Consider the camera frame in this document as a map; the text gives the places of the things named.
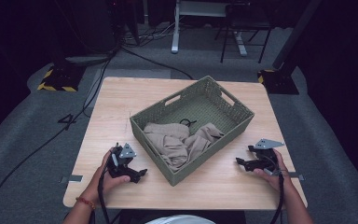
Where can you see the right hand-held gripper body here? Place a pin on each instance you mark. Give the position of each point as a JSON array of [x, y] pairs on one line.
[[265, 160]]

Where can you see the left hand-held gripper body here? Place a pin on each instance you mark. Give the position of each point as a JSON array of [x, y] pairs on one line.
[[119, 166]]

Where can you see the green woven basket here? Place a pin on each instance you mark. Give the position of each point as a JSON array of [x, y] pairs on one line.
[[205, 105]]

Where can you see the person's left hand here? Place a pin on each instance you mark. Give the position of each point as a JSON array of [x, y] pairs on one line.
[[102, 183]]

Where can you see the person's right hand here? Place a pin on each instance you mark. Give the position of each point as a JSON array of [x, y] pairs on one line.
[[281, 179]]

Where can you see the grey tape strip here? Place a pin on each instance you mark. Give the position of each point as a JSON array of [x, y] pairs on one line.
[[73, 178], [296, 176]]

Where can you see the yellow black striped stand base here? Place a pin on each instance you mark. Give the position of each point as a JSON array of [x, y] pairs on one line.
[[60, 79], [279, 82]]

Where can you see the slanted black stand pole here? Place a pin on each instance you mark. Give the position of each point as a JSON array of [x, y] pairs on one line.
[[295, 34]]

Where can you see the black chair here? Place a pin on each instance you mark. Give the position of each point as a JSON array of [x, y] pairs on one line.
[[245, 21]]

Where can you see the white desk frame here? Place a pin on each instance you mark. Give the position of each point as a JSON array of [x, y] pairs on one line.
[[175, 31]]

